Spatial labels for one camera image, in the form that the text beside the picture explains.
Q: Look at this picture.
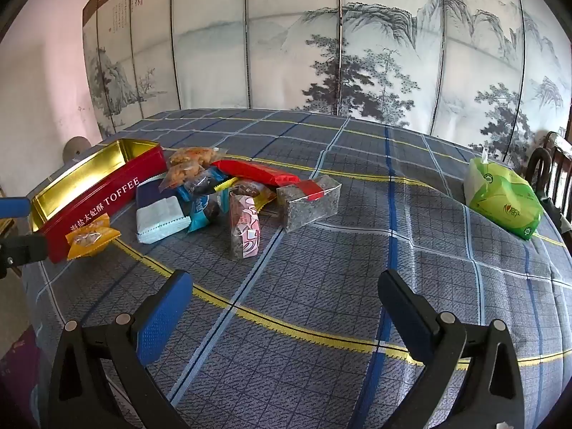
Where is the long red snack packet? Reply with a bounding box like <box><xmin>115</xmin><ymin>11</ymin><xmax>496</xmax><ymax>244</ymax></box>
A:
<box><xmin>210</xmin><ymin>159</ymin><xmax>301</xmax><ymax>188</ymax></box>

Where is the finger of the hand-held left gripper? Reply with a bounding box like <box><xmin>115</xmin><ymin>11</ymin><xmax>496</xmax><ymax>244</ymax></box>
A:
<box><xmin>0</xmin><ymin>196</ymin><xmax>33</xmax><ymax>219</ymax></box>
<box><xmin>0</xmin><ymin>233</ymin><xmax>49</xmax><ymax>278</ymax></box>

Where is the navy and white snack packet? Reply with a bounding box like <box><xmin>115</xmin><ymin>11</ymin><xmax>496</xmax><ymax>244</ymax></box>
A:
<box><xmin>135</xmin><ymin>174</ymin><xmax>193</xmax><ymax>244</ymax></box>

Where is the grey plaid bed sheet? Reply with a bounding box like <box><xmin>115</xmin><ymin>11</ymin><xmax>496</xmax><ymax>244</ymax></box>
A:
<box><xmin>20</xmin><ymin>108</ymin><xmax>572</xmax><ymax>429</ymax></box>

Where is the green tissue pack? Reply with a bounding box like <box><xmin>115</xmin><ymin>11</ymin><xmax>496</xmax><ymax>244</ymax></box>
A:
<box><xmin>463</xmin><ymin>147</ymin><xmax>545</xmax><ymax>241</ymax></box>

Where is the round stone disc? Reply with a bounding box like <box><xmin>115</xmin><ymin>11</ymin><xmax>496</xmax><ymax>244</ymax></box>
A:
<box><xmin>63</xmin><ymin>136</ymin><xmax>91</xmax><ymax>162</ymax></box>

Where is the purple patterned cloth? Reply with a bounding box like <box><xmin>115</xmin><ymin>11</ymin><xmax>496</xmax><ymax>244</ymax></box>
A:
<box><xmin>0</xmin><ymin>326</ymin><xmax>50</xmax><ymax>416</ymax></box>

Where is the small blue snack packet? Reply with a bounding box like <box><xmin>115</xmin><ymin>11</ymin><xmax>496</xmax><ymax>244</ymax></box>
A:
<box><xmin>188</xmin><ymin>192</ymin><xmax>222</xmax><ymax>233</ymax></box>

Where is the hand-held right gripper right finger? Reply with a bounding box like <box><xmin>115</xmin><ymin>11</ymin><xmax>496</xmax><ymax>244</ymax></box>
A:
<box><xmin>378</xmin><ymin>269</ymin><xmax>526</xmax><ymax>429</ymax></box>

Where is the pink patterned snack packet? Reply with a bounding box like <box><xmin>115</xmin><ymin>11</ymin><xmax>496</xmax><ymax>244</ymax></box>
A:
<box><xmin>229</xmin><ymin>192</ymin><xmax>261</xmax><ymax>261</ymax></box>

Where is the red and gold tin box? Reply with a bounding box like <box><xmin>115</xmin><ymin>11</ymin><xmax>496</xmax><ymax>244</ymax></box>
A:
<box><xmin>29</xmin><ymin>139</ymin><xmax>168</xmax><ymax>264</ymax></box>

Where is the brown and yellow snack packet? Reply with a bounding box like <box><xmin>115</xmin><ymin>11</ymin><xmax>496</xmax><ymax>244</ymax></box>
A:
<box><xmin>230</xmin><ymin>179</ymin><xmax>278</xmax><ymax>215</ymax></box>

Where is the dark wooden chair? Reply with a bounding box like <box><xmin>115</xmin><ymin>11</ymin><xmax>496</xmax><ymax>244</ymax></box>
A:
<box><xmin>525</xmin><ymin>130</ymin><xmax>572</xmax><ymax>233</ymax></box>

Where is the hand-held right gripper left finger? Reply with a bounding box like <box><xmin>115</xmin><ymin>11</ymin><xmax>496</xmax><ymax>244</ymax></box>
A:
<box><xmin>47</xmin><ymin>269</ymin><xmax>194</xmax><ymax>429</ymax></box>

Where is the painted landscape folding screen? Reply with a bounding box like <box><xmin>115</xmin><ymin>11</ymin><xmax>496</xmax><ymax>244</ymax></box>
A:
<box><xmin>83</xmin><ymin>0</ymin><xmax>572</xmax><ymax>171</ymax></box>

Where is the clear fried twist snack packet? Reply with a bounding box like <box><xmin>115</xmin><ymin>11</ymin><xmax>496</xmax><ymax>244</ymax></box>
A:
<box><xmin>157</xmin><ymin>163</ymin><xmax>211</xmax><ymax>193</ymax></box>
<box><xmin>169</xmin><ymin>147</ymin><xmax>228</xmax><ymax>167</ymax></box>

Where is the small orange snack packet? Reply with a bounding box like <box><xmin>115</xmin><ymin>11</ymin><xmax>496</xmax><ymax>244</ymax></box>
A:
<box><xmin>66</xmin><ymin>214</ymin><xmax>122</xmax><ymax>261</ymax></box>

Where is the dark blue-edged snack packet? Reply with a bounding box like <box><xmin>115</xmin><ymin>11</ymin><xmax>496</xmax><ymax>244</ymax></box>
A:
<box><xmin>176</xmin><ymin>167</ymin><xmax>237</xmax><ymax>202</ymax></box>

